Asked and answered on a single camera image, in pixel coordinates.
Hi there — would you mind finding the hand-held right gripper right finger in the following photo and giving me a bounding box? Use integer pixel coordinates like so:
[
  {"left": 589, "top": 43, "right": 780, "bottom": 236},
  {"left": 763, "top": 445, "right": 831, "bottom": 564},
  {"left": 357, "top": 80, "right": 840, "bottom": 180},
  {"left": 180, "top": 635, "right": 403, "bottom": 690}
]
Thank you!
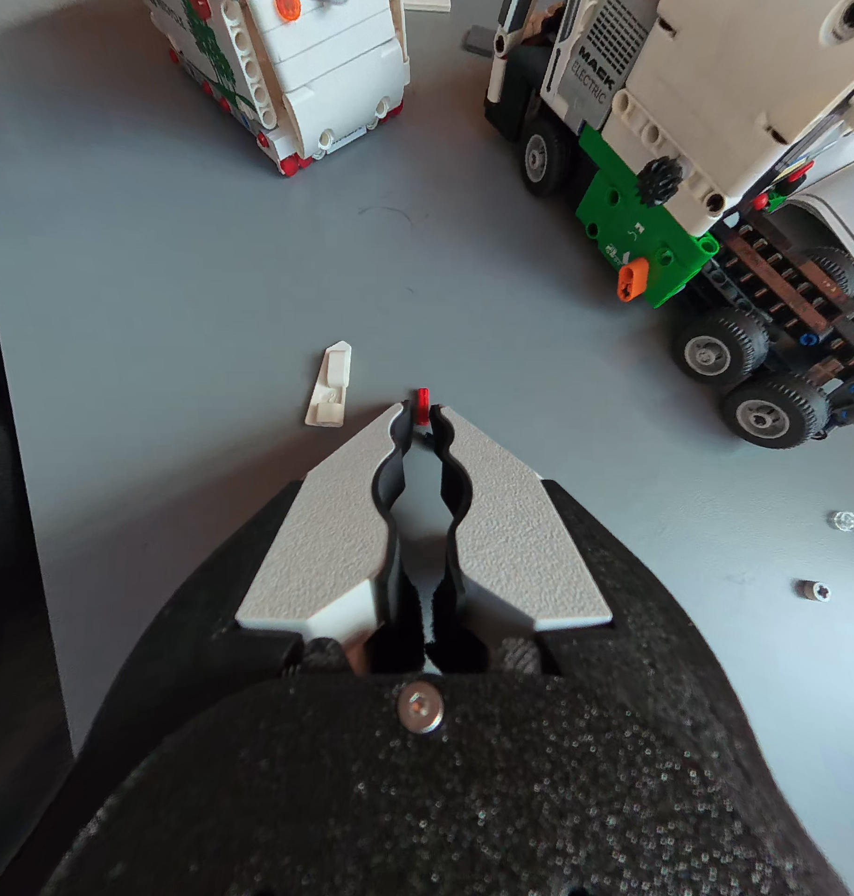
[{"left": 430, "top": 402, "right": 614, "bottom": 665}]

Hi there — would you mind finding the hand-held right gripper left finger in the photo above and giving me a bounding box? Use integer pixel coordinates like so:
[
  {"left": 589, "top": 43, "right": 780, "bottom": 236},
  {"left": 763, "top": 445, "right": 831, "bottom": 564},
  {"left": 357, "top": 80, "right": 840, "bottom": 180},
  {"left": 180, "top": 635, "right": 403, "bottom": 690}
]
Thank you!
[{"left": 234, "top": 400, "right": 408, "bottom": 676}]

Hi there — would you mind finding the white curved lego piece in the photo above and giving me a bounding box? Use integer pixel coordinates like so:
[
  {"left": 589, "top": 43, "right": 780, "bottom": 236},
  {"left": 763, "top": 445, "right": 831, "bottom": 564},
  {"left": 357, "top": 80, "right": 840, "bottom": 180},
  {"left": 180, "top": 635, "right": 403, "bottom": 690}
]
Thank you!
[{"left": 304, "top": 340, "right": 354, "bottom": 427}]

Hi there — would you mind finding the white lego truck container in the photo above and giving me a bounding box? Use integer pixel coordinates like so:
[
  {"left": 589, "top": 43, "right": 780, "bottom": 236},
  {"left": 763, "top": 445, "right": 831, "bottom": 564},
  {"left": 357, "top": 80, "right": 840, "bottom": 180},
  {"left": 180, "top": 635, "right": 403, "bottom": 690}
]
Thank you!
[{"left": 143, "top": 0, "right": 411, "bottom": 177}]

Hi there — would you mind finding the white and green lego truck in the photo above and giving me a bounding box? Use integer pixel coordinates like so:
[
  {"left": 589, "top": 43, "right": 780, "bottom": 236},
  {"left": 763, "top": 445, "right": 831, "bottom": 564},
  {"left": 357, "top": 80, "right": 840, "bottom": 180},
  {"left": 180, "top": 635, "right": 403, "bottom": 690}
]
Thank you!
[{"left": 469, "top": 0, "right": 854, "bottom": 450}]

